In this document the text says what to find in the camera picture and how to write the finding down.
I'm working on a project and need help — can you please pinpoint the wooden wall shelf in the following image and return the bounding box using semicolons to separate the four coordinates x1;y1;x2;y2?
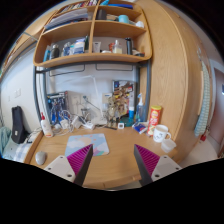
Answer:
33;0;152;68

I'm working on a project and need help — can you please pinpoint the blue spray bottle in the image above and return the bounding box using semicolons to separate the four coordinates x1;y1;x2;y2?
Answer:
136;94;145;122

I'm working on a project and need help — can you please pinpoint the black bottle on shelf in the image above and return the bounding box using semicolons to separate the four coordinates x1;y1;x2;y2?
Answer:
125;37;132;55

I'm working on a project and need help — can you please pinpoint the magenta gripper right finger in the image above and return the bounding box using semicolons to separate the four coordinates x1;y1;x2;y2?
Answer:
134;144;181;186

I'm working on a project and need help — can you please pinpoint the small white clock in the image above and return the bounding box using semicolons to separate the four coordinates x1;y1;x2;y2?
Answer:
118;123;124;129

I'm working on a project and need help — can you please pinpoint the white power strip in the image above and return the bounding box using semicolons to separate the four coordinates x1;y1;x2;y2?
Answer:
82;122;95;130

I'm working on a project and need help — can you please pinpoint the white mug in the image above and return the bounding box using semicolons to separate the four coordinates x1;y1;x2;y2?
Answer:
153;125;171;143

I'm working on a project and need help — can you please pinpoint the colourful picture box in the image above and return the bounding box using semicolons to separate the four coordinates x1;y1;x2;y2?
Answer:
113;80;135;116

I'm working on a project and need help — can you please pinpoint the clear plastic cup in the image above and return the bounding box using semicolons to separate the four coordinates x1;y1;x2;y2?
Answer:
161;139;176;153

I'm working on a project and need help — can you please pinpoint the white lotion bottle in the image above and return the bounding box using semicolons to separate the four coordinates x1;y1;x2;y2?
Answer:
41;114;53;137

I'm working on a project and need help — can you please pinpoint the pastel mouse pad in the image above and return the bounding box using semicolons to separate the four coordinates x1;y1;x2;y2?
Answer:
65;133;109;156

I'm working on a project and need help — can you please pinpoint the teal cup on shelf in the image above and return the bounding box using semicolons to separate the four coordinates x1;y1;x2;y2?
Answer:
118;15;129;24

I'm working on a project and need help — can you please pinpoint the checkered hanging towel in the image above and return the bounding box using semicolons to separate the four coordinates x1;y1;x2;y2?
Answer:
194;60;212;138

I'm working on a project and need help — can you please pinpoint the black bag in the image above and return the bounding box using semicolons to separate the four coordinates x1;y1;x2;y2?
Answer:
12;106;28;144

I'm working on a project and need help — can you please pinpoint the red chips can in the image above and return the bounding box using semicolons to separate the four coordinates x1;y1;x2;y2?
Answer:
147;106;162;136

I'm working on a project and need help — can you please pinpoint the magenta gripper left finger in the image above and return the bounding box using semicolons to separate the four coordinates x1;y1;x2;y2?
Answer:
44;144;93;186

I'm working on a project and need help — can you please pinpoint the grey computer mouse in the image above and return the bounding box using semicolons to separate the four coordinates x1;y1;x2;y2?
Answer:
35;151;47;165

